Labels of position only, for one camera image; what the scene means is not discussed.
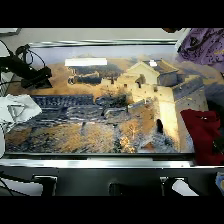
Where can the purple printed garment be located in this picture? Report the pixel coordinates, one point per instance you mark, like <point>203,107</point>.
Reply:
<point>203,46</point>

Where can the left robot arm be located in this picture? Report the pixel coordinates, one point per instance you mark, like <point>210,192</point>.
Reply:
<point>15,66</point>

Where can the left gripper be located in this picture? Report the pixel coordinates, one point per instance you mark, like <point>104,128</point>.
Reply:
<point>38,78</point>

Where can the white garment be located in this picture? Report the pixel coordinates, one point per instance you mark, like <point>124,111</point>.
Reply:
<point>18,108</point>

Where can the silver frame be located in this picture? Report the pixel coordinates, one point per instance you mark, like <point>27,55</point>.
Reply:
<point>100,163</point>

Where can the red garment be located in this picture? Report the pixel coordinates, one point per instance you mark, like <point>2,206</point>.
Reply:
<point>200,133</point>

